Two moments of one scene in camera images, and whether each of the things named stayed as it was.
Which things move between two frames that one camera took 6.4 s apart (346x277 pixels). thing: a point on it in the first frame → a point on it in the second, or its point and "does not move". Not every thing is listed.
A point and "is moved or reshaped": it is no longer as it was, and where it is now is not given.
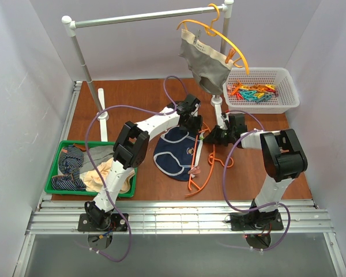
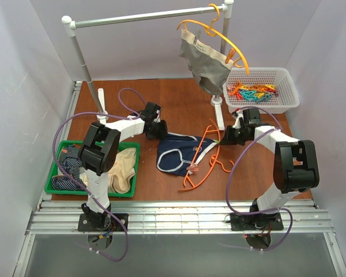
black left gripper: x=192 y=123 → x=159 y=130
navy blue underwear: x=173 y=153 is moved or reshaped
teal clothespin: x=249 y=94 does not move
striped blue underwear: x=70 y=157 does not move
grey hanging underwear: x=208 y=66 does not move
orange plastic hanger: x=211 y=159 is moved or reshaped
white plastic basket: x=264 y=90 does not move
